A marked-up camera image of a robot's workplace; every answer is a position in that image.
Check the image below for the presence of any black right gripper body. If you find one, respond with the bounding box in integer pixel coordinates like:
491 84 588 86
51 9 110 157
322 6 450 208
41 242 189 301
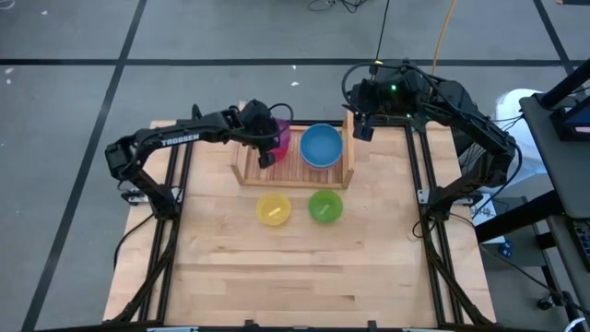
345 76 393 119

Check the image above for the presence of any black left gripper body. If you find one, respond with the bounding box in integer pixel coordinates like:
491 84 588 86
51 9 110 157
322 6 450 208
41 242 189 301
220 98 283 156

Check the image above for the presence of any small translucent red bowl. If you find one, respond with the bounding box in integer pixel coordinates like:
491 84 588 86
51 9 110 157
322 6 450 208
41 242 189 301
268 117 293 164

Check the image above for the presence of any large blue bowl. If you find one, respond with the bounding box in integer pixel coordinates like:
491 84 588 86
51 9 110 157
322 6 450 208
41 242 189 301
299 123 345 168

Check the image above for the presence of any small translucent yellow bowl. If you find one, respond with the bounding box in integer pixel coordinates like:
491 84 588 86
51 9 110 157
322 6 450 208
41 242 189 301
255 192 292 227

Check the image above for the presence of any small translucent green bowl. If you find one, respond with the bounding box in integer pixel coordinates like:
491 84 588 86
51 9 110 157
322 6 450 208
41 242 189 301
308 189 345 226

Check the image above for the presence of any wooden slatted shelf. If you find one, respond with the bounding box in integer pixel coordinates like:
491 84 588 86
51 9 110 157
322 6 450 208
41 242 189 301
230 101 357 190

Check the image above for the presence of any white plastic bag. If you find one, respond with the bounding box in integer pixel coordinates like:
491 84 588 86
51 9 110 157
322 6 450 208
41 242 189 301
492 89 545 185

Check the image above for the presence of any white paper sheet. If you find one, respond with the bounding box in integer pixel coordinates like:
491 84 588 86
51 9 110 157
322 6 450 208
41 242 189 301
469 193 498 228

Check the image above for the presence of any black stand pole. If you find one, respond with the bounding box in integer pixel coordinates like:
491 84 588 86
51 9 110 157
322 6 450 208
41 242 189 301
537 57 590 111

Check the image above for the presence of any black monitor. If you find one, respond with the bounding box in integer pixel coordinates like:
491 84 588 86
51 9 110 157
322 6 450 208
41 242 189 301
549 104 590 142

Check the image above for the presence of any black keyboard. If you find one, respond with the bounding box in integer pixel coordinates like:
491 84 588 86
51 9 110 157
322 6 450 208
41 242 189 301
570 218 590 273

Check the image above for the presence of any black aluminium table frame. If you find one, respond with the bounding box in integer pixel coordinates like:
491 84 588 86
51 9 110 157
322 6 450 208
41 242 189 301
110 103 497 332

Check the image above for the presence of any black looped floor cable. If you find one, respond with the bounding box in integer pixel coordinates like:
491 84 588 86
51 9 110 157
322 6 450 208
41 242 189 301
373 0 392 64

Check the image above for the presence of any black cable tangle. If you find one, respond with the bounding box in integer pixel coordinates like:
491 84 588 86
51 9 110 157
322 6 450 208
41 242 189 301
306 0 371 14

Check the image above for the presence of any yellow floor cable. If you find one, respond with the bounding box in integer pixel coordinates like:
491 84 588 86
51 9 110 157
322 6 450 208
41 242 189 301
431 0 458 77

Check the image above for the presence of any black arm base cable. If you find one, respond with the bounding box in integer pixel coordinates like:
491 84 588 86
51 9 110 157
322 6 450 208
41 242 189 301
112 213 156 274
408 217 432 240

